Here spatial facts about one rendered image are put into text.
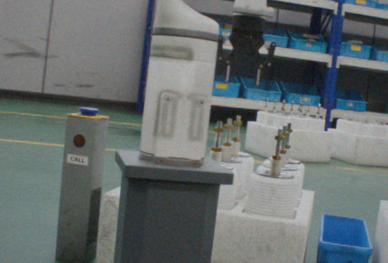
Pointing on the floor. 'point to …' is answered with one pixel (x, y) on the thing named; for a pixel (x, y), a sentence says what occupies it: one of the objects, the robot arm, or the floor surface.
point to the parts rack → (335, 7)
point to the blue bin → (343, 240)
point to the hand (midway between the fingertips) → (242, 77)
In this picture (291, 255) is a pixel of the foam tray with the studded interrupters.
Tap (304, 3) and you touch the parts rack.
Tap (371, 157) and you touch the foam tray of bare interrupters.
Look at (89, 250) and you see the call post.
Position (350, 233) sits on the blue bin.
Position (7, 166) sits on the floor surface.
